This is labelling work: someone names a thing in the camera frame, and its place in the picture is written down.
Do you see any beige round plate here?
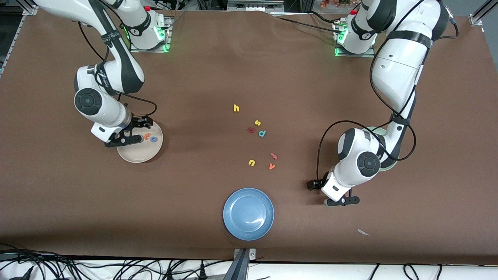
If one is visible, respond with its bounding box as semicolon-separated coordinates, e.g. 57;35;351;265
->
117;121;164;164

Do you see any green round plate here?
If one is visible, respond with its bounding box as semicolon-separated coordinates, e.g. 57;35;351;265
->
366;126;400;172

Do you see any blue round plate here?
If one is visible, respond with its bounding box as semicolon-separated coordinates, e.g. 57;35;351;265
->
223;188;275;241

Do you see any brown table cover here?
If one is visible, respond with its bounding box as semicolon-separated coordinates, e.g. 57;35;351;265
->
0;7;498;265

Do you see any grey power strip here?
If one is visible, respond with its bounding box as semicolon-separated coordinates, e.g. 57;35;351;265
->
227;0;285;11

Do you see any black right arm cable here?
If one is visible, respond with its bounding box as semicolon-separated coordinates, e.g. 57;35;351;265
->
78;21;158;119

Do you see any aluminium arm base plate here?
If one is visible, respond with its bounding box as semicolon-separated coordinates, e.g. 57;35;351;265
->
334;21;375;58
130;16;172;53

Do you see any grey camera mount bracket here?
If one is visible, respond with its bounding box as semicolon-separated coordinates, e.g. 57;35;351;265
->
224;248;257;280

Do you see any black looped floor cable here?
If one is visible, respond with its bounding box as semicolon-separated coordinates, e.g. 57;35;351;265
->
403;264;442;280

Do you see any black base supply cable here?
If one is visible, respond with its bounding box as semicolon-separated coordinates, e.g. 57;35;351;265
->
271;15;345;35

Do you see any black floor cable bundle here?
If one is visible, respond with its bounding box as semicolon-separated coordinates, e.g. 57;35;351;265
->
0;243;224;280

